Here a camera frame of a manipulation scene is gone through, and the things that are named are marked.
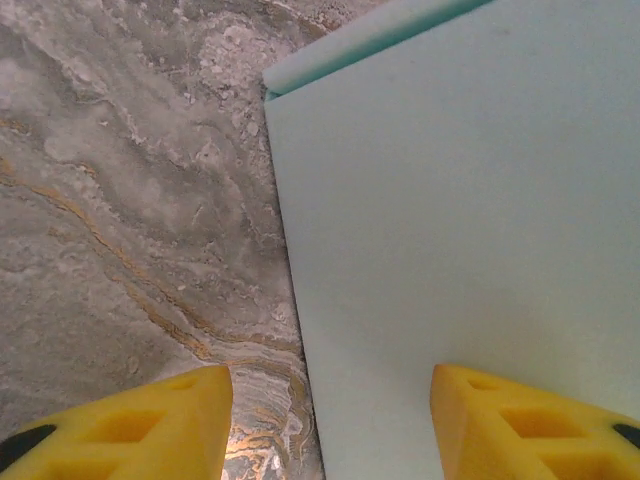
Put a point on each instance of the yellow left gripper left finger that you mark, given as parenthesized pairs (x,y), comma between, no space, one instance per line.
(150,430)

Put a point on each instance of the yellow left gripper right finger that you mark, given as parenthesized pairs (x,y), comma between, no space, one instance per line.
(525,435)

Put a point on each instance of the light teal paper box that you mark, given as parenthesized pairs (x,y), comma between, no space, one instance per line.
(450,200)

